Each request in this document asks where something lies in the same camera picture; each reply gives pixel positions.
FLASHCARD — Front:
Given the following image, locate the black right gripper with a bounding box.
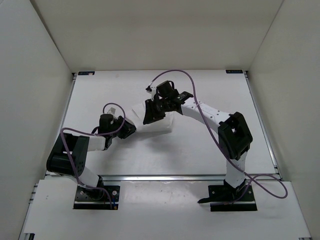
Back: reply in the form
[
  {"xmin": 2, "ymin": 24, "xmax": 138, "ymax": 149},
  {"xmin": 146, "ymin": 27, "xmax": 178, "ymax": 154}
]
[{"xmin": 143, "ymin": 99, "xmax": 170, "ymax": 126}]

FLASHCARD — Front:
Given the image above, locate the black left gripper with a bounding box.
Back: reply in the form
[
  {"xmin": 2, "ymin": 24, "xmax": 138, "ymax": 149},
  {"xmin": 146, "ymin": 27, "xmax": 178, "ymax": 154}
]
[{"xmin": 109, "ymin": 115, "xmax": 139, "ymax": 140}]

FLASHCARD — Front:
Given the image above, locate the white pleated skirt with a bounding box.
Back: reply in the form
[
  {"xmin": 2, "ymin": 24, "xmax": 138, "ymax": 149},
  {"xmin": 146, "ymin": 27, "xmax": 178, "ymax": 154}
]
[{"xmin": 125, "ymin": 102, "xmax": 174, "ymax": 133}]

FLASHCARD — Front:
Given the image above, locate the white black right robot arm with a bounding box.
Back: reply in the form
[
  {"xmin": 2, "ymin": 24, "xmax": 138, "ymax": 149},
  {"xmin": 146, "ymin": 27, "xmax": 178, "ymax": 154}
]
[{"xmin": 150, "ymin": 81, "xmax": 253, "ymax": 202}]

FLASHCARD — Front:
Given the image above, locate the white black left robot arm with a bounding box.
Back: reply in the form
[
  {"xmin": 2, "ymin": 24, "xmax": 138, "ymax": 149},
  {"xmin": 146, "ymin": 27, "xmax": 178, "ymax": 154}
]
[{"xmin": 46, "ymin": 107, "xmax": 137, "ymax": 199}]

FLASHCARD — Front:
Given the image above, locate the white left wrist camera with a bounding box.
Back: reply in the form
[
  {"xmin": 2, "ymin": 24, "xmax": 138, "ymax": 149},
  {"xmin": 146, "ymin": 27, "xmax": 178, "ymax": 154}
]
[{"xmin": 107, "ymin": 107, "xmax": 116, "ymax": 116}]

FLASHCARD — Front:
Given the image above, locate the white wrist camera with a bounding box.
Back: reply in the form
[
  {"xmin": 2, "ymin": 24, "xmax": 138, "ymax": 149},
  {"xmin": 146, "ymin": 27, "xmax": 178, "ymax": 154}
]
[
  {"xmin": 145, "ymin": 83, "xmax": 157, "ymax": 101},
  {"xmin": 107, "ymin": 107, "xmax": 116, "ymax": 116}
]

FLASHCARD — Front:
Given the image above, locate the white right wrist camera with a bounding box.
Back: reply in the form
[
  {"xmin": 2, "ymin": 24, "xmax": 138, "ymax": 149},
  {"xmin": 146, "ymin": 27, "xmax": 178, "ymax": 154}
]
[{"xmin": 145, "ymin": 83, "xmax": 157, "ymax": 101}]

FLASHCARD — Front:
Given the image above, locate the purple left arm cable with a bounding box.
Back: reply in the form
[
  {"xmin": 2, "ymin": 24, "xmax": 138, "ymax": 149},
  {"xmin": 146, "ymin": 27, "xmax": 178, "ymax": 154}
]
[{"xmin": 61, "ymin": 102, "xmax": 127, "ymax": 210}]

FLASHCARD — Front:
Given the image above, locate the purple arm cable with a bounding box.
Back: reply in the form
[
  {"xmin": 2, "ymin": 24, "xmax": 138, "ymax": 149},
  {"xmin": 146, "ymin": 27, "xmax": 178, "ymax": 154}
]
[
  {"xmin": 149, "ymin": 69, "xmax": 288, "ymax": 207},
  {"xmin": 61, "ymin": 102, "xmax": 127, "ymax": 210}
]

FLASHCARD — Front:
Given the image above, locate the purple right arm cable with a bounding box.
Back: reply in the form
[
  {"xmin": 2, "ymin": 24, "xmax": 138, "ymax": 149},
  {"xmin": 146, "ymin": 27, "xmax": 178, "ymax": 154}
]
[{"xmin": 149, "ymin": 69, "xmax": 288, "ymax": 207}]

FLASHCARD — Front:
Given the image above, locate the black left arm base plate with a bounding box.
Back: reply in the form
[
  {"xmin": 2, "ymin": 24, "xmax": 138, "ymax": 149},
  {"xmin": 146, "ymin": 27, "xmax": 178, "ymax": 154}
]
[{"xmin": 73, "ymin": 184, "xmax": 121, "ymax": 211}]

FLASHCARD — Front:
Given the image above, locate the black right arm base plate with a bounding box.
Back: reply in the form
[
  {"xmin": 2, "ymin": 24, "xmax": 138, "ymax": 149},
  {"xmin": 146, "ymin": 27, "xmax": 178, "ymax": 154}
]
[{"xmin": 197, "ymin": 185, "xmax": 258, "ymax": 212}]

